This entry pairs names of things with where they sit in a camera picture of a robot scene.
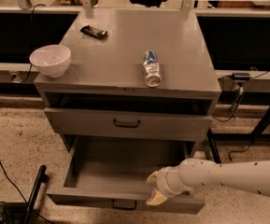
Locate black table leg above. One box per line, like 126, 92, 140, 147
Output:
206, 128, 221, 163

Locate grey drawer cabinet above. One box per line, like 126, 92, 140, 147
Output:
36, 8, 220, 147

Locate white bowl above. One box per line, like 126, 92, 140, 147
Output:
29, 45, 71, 77

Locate black floor cable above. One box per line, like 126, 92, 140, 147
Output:
0, 137, 28, 203

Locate black stand pole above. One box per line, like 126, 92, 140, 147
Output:
21, 165, 48, 224

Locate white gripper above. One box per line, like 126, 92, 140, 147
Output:
146, 167, 181, 206

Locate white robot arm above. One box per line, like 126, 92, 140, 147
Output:
146, 158, 270, 206

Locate dark snack bar wrapper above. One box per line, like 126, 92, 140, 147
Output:
80, 25, 107, 39

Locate grey top drawer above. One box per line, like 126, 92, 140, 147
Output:
45, 108, 211, 141

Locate crushed soda can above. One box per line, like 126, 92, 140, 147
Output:
142, 50, 162, 88

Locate black power adapter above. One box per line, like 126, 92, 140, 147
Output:
231, 73, 251, 80

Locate grey drawer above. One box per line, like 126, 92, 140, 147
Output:
45, 108, 211, 141
48, 136, 205, 214

